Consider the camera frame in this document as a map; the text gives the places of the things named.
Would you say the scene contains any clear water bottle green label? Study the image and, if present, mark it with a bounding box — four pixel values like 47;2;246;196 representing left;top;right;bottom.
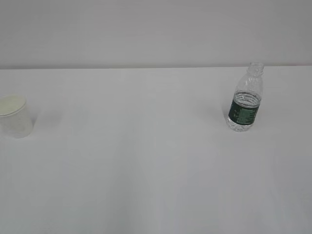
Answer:
227;62;264;132

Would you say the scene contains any white paper cup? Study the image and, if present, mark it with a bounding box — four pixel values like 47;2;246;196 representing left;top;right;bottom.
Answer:
0;95;33;138

